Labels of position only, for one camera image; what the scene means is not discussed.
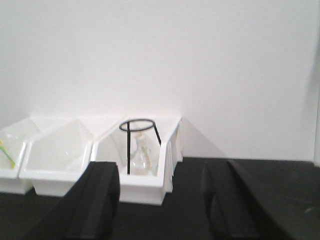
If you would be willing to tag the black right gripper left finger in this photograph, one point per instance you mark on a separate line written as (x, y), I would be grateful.
(87, 211)

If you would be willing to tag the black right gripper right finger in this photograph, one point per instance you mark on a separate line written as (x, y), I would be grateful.
(252, 199)

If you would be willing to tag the white middle storage bin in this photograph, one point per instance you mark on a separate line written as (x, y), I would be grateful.
(57, 157)

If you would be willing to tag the white storage bin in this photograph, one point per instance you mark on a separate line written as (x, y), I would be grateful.
(57, 157)
(164, 143)
(10, 182)

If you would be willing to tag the white right storage bin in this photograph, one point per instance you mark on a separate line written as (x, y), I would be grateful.
(164, 143)

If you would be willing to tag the clear flask under tripod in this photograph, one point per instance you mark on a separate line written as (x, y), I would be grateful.
(142, 161)

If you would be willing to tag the white left storage bin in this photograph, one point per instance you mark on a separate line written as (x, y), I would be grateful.
(10, 182)

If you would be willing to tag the black metal tripod stand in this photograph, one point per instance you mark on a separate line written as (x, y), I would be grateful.
(128, 150)

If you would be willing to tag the clear glass beaker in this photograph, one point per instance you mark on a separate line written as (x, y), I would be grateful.
(13, 143)

